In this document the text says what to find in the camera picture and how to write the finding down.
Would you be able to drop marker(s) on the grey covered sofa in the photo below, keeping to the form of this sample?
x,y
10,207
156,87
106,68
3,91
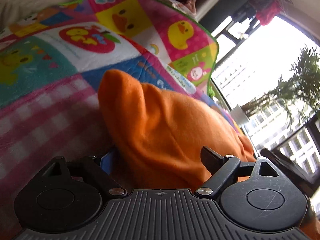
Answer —
x,y
15,2

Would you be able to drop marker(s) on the orange pumpkin costume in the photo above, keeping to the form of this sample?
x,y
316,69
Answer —
x,y
162,125

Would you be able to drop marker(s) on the colourful cartoon play mat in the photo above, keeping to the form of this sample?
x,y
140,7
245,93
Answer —
x,y
50,105

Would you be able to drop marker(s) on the red hanging garment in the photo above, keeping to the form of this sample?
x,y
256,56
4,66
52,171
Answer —
x,y
268,15

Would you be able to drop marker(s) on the small pink doll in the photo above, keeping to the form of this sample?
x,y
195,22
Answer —
x,y
191,5

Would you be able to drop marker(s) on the tall plant in white pot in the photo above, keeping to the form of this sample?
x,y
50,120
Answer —
x,y
240,116

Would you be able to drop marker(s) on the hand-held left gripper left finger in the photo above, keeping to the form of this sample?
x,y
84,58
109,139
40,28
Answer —
x,y
107,161

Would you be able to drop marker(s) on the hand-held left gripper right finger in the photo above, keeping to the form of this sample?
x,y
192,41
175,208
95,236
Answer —
x,y
212,160

